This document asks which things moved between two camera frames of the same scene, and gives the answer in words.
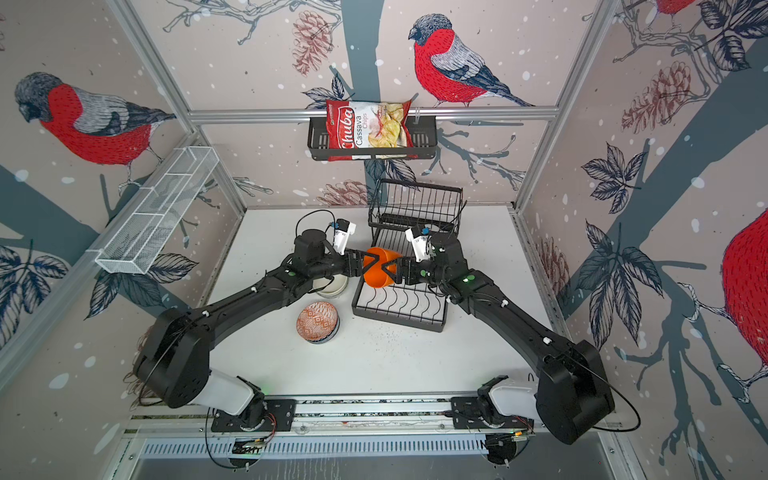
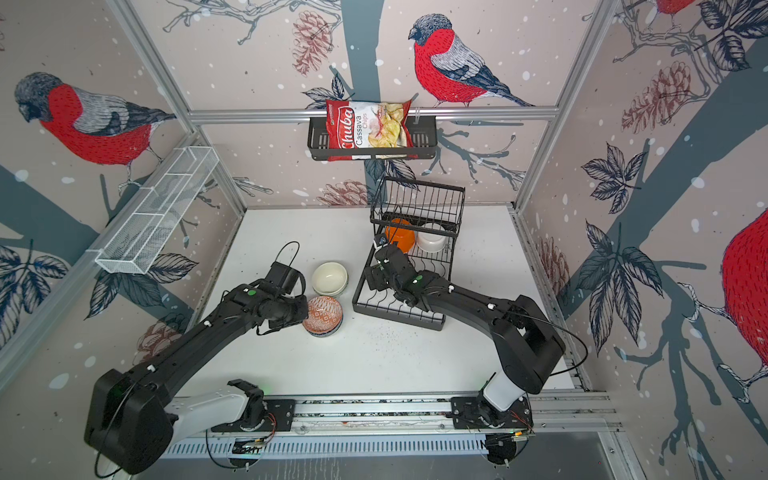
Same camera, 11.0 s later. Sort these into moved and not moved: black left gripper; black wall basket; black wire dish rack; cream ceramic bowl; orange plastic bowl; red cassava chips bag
Moved: black left gripper; orange plastic bowl
Not moved: cream ceramic bowl; black wire dish rack; black wall basket; red cassava chips bag
